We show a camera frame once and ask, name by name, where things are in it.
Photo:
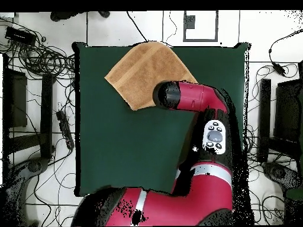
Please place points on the tan terry towel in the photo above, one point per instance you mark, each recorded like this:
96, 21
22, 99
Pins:
142, 78

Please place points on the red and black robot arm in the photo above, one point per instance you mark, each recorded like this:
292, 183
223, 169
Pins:
194, 94

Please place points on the dark flat panel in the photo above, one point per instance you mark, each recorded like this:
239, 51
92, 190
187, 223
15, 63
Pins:
288, 106
17, 99

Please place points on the dark green table cloth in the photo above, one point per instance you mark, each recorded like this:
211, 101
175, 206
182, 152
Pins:
118, 141

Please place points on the black power strip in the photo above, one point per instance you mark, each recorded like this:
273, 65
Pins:
65, 130

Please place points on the dark grey square plate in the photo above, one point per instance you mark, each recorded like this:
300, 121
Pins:
189, 22

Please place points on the dark stand foot with knob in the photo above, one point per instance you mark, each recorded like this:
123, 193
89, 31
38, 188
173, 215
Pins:
34, 166
278, 172

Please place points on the black electronics box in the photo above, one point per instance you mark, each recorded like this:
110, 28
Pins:
20, 35

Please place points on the grey square floor frame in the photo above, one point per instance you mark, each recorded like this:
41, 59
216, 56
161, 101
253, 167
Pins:
184, 33

